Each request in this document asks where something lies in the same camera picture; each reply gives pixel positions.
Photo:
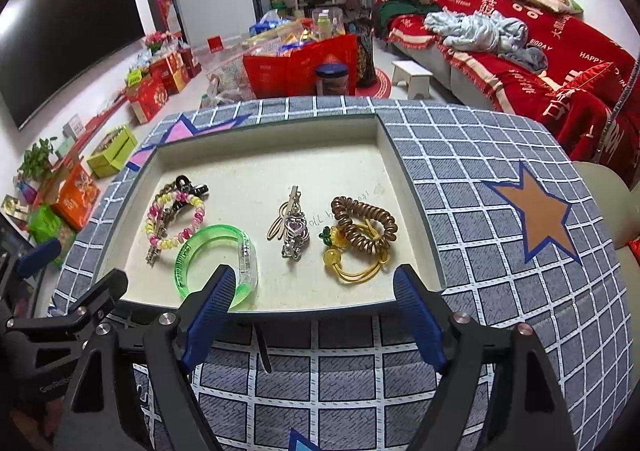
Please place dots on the beige tray with dark rim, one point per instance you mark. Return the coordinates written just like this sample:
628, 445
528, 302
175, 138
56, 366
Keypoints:
250, 171

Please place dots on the light blue blanket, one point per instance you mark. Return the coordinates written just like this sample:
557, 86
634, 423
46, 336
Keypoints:
475, 31

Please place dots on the black television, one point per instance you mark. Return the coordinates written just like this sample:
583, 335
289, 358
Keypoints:
65, 36

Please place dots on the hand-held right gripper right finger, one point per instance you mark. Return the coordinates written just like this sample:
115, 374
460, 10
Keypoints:
417, 321

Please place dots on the dark patterned bag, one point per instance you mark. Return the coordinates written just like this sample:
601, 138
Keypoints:
364, 51

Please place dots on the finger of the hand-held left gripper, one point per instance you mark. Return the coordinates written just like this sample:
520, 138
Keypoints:
37, 258
97, 296

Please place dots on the floral pillow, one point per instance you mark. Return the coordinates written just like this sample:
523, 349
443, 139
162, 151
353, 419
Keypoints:
550, 1

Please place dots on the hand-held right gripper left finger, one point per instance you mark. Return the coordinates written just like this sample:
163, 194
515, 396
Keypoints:
207, 321

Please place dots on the black hair claw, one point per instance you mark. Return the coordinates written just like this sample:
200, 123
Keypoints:
187, 183

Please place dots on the small red gift box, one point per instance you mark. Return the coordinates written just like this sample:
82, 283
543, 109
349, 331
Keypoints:
167, 71

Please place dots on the red gift bag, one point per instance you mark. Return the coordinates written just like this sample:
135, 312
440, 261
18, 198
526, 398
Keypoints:
290, 71

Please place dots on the clear plastic jar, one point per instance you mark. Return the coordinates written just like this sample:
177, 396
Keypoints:
324, 21

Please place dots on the green cardboard box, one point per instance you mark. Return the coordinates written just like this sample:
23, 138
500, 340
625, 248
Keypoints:
111, 153

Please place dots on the green potted plant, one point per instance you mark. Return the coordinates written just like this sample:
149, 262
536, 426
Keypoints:
36, 158

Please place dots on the sofa with red cover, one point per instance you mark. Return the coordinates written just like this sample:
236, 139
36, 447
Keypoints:
550, 81

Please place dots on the orange cardboard box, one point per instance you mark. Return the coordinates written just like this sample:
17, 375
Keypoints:
77, 198

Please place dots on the beige leaf hair clip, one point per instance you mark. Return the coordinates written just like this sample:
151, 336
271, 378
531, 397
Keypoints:
276, 226

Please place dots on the pink flower bouquet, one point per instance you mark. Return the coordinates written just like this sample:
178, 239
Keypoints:
157, 40

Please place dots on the green plastic bag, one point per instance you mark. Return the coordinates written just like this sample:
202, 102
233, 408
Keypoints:
45, 223

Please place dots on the small red sign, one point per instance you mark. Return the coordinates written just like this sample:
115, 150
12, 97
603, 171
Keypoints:
215, 44

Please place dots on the white step stool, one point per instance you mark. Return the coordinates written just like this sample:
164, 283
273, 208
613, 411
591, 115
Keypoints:
411, 73

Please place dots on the jar with blue lid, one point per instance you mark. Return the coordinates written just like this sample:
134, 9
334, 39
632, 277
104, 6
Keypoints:
331, 81

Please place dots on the large red gift box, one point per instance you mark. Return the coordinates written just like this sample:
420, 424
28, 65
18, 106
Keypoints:
147, 101

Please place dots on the green cloth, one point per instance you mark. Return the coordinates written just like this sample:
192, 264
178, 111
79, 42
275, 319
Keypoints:
392, 13

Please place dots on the grey cloth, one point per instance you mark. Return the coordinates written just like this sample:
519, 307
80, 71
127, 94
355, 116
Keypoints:
527, 58

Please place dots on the grey checked tablecloth with stars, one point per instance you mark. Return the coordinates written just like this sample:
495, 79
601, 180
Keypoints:
475, 256

